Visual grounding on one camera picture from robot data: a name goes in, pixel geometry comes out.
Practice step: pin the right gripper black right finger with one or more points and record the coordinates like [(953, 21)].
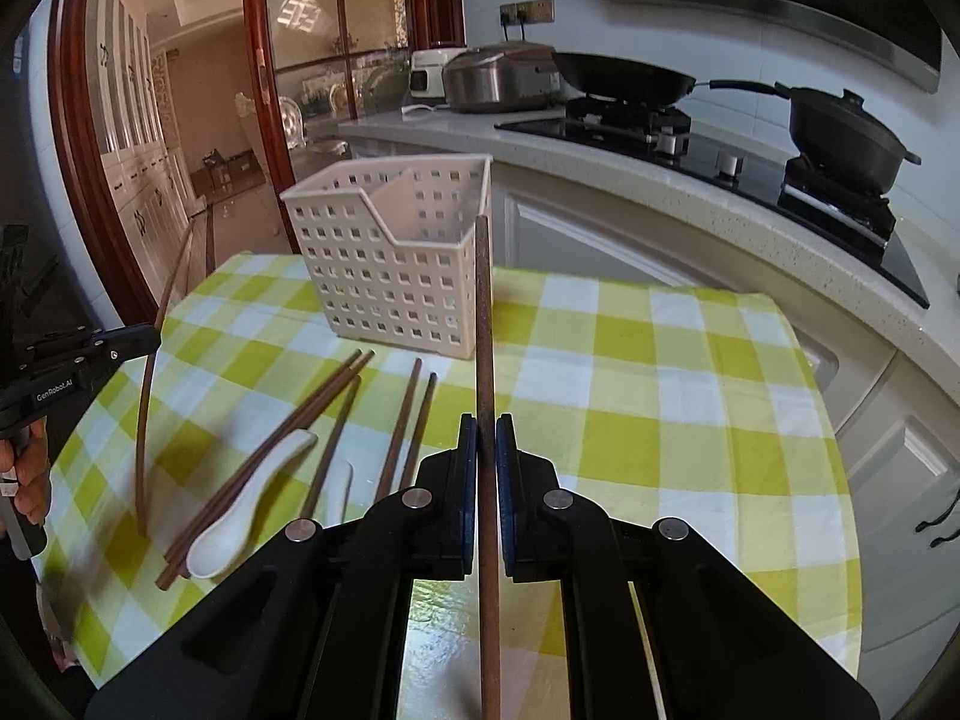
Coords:
[(548, 532)]

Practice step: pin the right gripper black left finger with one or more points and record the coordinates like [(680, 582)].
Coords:
[(426, 530)]

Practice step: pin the brown chopstick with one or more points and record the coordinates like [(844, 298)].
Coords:
[(487, 507), (300, 418), (232, 505), (408, 474), (386, 478), (139, 477), (308, 507)]

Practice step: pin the white kitchen cabinets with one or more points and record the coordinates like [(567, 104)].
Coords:
[(887, 368)]

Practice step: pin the left hand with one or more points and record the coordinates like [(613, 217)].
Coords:
[(32, 467)]

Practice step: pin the yellow checked tablecloth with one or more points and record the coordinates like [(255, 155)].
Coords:
[(652, 401)]

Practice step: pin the white perforated utensil basket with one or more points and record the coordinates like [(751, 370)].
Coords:
[(389, 244)]

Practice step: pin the black gas stove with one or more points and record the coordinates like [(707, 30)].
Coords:
[(860, 223)]

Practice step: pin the red wooden glass door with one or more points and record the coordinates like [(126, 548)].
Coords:
[(157, 103)]

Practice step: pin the black frying pan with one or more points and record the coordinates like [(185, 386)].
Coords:
[(642, 84)]

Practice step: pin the silver rice cooker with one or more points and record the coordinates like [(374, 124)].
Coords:
[(505, 77)]

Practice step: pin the white small appliance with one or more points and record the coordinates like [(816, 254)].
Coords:
[(426, 84)]

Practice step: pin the black lidded pot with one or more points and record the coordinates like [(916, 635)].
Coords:
[(842, 140)]

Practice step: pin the wall power socket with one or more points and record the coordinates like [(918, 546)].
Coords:
[(530, 12)]

